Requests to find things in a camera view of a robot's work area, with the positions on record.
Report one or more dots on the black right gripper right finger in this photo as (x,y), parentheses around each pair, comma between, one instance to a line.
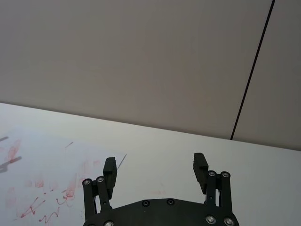
(200,171)

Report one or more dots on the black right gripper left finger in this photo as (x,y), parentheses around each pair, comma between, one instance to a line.
(110,174)

